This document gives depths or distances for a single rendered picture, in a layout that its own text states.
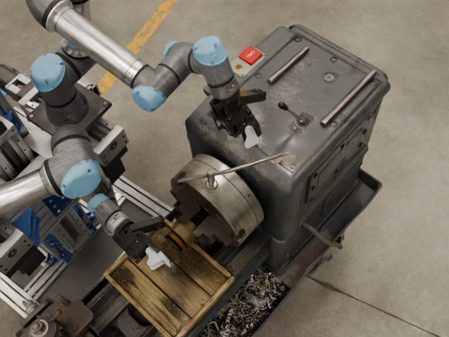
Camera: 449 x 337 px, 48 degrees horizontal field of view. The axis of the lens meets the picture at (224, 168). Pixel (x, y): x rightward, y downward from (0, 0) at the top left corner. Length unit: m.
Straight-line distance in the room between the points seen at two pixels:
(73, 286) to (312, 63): 1.59
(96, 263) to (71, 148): 1.25
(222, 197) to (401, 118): 1.96
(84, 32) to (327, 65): 0.85
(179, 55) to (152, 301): 0.88
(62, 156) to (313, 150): 0.75
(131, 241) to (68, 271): 1.07
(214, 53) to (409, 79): 2.40
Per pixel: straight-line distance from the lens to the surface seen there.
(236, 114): 1.37
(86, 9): 1.61
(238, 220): 1.59
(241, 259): 1.86
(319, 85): 1.76
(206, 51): 1.25
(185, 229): 1.64
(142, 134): 3.24
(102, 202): 1.75
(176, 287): 1.83
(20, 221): 1.93
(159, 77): 1.29
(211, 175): 1.49
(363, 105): 1.73
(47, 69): 1.77
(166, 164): 3.09
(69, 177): 1.46
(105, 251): 2.69
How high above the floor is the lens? 2.61
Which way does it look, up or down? 59 degrees down
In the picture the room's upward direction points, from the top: 7 degrees counter-clockwise
